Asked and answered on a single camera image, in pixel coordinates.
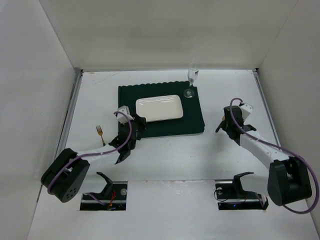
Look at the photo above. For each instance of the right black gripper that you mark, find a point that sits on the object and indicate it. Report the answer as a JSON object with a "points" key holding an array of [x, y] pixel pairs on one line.
{"points": [[225, 125]]}

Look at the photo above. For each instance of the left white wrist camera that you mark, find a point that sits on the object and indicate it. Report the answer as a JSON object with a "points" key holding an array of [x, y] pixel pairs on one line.
{"points": [[123, 115]]}

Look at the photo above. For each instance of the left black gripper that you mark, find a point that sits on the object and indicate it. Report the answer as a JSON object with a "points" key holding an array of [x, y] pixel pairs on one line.
{"points": [[139, 124]]}

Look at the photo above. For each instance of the gold fork dark handle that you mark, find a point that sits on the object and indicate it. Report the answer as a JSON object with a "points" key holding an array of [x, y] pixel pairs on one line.
{"points": [[100, 133]]}

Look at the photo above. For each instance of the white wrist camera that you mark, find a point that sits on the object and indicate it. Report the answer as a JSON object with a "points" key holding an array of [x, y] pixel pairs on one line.
{"points": [[246, 110], [123, 115]]}

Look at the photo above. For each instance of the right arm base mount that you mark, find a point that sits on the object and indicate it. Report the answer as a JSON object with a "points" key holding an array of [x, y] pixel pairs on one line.
{"points": [[231, 196]]}

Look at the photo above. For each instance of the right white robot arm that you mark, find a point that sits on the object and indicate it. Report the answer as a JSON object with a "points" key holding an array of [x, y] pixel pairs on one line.
{"points": [[288, 179]]}

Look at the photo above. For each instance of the clear champagne flute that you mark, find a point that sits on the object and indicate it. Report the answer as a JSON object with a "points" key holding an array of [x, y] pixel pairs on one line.
{"points": [[192, 75]]}

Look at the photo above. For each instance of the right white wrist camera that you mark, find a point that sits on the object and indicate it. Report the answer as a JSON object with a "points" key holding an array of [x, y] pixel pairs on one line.
{"points": [[246, 110]]}

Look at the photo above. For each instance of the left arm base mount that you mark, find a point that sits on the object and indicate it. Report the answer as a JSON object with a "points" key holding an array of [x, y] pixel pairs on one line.
{"points": [[103, 194]]}

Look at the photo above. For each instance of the gold knife black handle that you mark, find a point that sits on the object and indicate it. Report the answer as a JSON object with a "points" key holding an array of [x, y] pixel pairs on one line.
{"points": [[221, 125]]}

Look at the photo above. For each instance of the left aluminium table rail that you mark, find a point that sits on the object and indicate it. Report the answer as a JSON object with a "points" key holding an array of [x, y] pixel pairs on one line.
{"points": [[69, 112]]}

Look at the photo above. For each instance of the white rectangular plate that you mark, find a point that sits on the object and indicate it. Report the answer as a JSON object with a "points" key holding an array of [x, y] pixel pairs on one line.
{"points": [[159, 108]]}

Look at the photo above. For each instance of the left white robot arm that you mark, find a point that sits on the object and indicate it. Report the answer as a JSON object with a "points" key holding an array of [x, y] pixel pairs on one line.
{"points": [[73, 172]]}

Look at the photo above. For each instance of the dark green cloth placemat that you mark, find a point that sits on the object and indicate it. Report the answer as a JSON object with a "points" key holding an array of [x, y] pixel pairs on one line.
{"points": [[192, 121]]}

